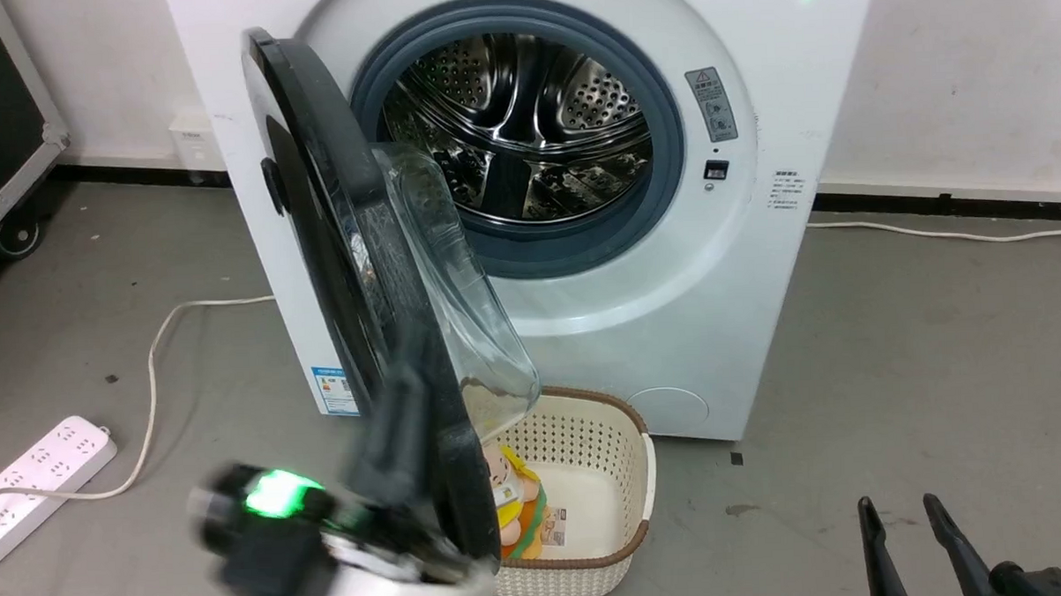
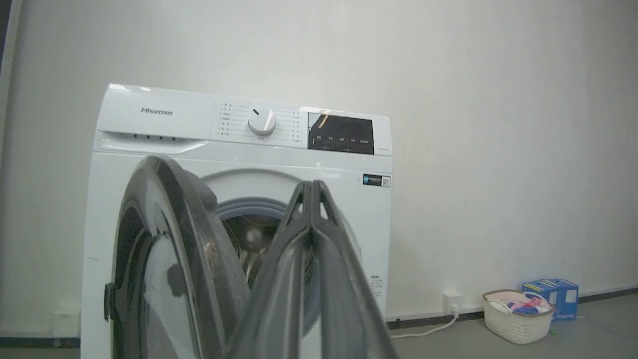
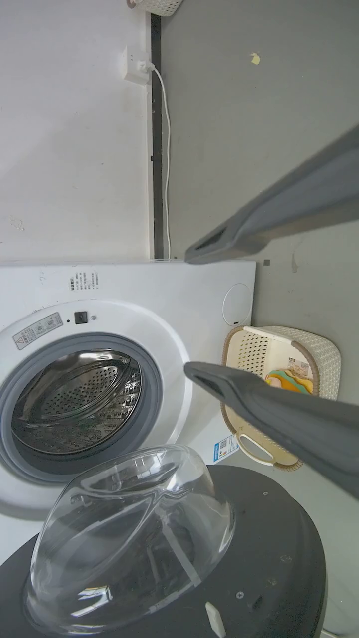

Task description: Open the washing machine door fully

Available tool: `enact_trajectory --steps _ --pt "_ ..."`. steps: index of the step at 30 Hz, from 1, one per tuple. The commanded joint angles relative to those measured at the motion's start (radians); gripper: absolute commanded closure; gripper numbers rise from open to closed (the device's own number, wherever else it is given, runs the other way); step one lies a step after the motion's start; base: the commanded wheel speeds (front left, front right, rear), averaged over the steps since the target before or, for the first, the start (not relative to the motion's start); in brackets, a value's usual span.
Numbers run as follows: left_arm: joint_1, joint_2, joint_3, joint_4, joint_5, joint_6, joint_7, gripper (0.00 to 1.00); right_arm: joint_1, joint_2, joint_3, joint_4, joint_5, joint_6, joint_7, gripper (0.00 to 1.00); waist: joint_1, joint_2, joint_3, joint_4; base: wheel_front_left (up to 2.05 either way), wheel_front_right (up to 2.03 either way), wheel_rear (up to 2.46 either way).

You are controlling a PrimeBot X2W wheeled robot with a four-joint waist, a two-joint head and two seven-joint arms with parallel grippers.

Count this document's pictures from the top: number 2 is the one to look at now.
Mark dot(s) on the white woven laundry basket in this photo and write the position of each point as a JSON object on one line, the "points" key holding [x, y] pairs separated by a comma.
{"points": [[516, 324]]}

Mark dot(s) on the white wall outlet plate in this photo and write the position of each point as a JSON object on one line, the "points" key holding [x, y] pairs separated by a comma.
{"points": [[65, 323]]}

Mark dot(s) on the dark round washing machine door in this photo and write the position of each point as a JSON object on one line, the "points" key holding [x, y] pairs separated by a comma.
{"points": [[169, 269]]}

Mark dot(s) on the blue cardboard box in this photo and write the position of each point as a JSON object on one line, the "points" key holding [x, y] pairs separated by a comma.
{"points": [[560, 294]]}

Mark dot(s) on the white Hisense washing machine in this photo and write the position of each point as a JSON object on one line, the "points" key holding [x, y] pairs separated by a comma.
{"points": [[239, 134]]}

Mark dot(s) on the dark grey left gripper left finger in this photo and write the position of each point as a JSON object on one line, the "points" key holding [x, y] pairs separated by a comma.
{"points": [[279, 299]]}

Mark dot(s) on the white wall power socket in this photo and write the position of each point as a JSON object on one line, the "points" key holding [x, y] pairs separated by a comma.
{"points": [[451, 300]]}

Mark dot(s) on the colourful clothes pile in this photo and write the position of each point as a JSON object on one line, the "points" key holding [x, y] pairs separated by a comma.
{"points": [[523, 304]]}

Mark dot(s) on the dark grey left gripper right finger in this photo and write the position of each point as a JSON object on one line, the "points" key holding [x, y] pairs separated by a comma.
{"points": [[344, 299]]}

